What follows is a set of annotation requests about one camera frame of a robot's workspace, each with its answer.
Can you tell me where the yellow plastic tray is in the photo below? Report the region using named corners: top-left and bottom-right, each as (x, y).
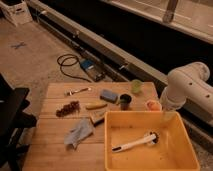
top-left (105, 111), bottom-right (200, 171)

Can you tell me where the yellow banana toy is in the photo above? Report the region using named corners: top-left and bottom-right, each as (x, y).
top-left (85, 102), bottom-right (107, 110)

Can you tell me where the dark cup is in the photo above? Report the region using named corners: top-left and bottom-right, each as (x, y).
top-left (120, 94), bottom-right (132, 110)

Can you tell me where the blue power box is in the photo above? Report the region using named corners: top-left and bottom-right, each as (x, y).
top-left (80, 59), bottom-right (105, 82)

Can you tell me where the silver metal fork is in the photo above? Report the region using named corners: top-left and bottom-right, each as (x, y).
top-left (64, 87), bottom-right (91, 96)

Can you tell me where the black cable loop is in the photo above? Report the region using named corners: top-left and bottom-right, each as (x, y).
top-left (56, 53), bottom-right (93, 83)

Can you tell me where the green plastic cup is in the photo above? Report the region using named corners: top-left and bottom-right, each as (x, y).
top-left (131, 79), bottom-right (142, 94)

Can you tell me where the white cardboard box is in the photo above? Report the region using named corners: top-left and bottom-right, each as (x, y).
top-left (0, 0), bottom-right (32, 26)

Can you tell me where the brown grape bunch toy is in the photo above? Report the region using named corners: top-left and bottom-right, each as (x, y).
top-left (56, 101), bottom-right (80, 117)

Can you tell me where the white dish brush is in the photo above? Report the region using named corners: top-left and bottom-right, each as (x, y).
top-left (112, 132), bottom-right (158, 152)

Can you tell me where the black chair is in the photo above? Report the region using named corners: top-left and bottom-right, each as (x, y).
top-left (0, 73), bottom-right (37, 171)

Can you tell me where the grey blue cloth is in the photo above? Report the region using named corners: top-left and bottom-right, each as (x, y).
top-left (64, 118), bottom-right (93, 149)

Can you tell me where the blue sponge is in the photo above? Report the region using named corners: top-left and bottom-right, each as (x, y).
top-left (100, 89), bottom-right (118, 103)

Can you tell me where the orange bowl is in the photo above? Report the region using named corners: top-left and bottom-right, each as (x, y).
top-left (146, 100), bottom-right (162, 111)

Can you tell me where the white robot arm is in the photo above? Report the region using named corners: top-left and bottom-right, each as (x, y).
top-left (160, 62), bottom-right (213, 115)

